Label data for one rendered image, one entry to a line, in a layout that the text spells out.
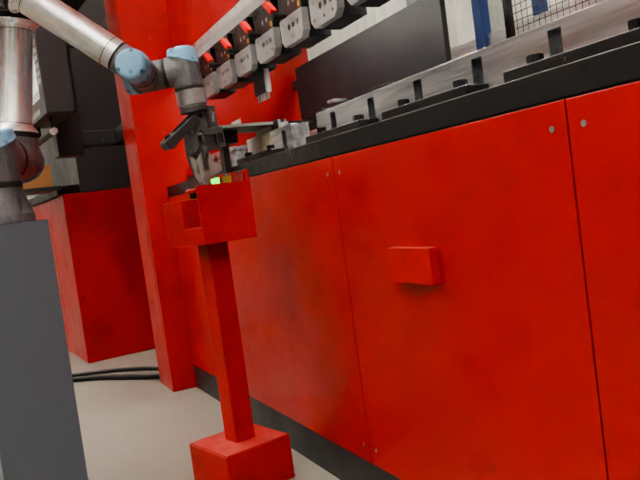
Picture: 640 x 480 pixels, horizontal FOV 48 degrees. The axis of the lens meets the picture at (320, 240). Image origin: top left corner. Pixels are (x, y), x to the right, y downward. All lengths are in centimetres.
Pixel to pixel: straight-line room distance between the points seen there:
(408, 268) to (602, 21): 56
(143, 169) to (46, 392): 151
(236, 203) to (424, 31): 95
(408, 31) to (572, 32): 137
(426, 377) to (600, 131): 65
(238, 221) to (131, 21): 155
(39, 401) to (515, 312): 112
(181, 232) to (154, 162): 125
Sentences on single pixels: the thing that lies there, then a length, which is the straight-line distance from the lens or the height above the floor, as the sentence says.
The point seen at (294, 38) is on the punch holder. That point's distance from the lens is 206.
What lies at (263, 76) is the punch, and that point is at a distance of 238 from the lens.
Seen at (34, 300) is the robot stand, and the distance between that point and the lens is 180.
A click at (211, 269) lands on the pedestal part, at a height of 59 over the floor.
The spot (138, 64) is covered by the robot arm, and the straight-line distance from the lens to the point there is 176.
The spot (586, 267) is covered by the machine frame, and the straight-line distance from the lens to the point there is 108.
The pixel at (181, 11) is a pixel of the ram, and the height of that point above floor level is 156.
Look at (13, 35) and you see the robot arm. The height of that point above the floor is 124.
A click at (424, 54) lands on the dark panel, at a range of 248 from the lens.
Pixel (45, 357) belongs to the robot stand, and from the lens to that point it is 181.
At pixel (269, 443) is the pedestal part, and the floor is 11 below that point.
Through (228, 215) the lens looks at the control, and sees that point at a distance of 187.
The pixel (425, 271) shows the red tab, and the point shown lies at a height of 58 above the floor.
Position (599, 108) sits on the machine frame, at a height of 81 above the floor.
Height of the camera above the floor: 74
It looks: 3 degrees down
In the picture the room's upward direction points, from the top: 8 degrees counter-clockwise
